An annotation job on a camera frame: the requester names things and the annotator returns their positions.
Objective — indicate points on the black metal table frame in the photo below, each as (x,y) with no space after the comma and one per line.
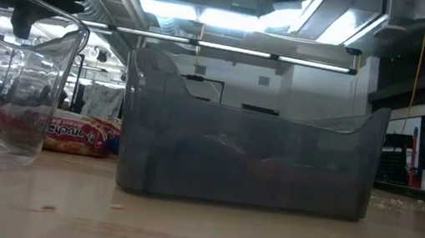
(416,194)

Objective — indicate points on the large ribbed air duct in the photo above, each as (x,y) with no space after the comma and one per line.
(89,10)

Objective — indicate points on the grey translucent plastic bin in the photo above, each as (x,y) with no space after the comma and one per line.
(252,163)

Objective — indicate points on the black monitor stand frame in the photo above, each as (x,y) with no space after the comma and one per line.
(201,78)

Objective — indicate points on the black pegboard panel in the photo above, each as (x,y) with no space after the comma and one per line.
(393,167)

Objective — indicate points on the bright ceiling light panel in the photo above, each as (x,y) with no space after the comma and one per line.
(194,13)
(348,29)

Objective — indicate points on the blue Maruchan noodle pack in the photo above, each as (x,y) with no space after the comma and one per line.
(114,146)

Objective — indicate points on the white cloth cover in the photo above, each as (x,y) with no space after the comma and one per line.
(103,102)

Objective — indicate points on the red Maruchan beef noodle pack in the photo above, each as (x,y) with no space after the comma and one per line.
(79,135)

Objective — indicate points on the red pole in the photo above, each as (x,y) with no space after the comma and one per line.
(412,157)

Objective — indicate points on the long LED tube light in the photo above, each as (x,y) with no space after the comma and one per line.
(231,48)

